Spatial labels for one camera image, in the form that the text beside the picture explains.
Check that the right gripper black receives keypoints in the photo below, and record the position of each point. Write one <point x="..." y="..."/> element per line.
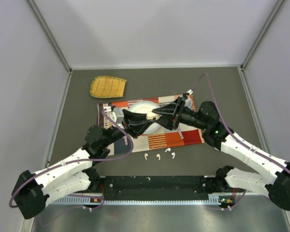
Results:
<point x="167" y="120"/>

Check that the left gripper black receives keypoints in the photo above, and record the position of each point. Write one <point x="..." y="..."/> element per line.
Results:
<point x="135" y="123"/>

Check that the white earbud charging case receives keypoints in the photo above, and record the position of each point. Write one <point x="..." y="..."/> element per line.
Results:
<point x="152" y="116"/>

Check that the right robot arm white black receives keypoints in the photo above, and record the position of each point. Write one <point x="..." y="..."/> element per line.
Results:
<point x="272" y="175"/>

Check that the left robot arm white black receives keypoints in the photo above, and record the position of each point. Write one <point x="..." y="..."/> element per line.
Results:
<point x="62" y="169"/>

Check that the white round plate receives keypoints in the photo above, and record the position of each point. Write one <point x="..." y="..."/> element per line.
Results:
<point x="143" y="107"/>

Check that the light blue mug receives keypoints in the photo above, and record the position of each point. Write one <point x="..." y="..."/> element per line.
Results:
<point x="188" y="103"/>

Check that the colourful patchwork placemat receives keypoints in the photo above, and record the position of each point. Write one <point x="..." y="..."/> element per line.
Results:
<point x="162" y="138"/>

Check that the yellow woven cloth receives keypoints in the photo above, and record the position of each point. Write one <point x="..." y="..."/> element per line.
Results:
<point x="104" y="86"/>

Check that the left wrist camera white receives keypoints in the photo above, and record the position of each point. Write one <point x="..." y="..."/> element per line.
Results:
<point x="117" y="115"/>

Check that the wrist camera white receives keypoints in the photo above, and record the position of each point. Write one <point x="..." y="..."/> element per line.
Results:
<point x="117" y="115"/>
<point x="186" y="94"/>

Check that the silver fork pink handle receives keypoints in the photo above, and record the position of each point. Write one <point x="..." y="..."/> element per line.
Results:
<point x="125" y="140"/>

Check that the silver knife pink handle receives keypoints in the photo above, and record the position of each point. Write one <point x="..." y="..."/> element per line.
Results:
<point x="180" y="134"/>

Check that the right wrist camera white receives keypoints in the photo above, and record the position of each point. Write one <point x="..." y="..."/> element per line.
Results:
<point x="186" y="94"/>

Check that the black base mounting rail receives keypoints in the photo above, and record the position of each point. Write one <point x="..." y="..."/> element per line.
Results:
<point x="162" y="188"/>

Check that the aluminium frame front beam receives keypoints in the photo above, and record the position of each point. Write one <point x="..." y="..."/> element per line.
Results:
<point x="166" y="188"/>

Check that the aluminium frame left post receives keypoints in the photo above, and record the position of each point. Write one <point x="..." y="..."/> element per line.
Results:
<point x="49" y="35"/>

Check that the aluminium frame post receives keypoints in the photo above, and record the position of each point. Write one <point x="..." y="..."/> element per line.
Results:
<point x="261" y="35"/>
<point x="49" y="35"/>

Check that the aluminium frame right post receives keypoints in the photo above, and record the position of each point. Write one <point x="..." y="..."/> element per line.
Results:
<point x="261" y="35"/>

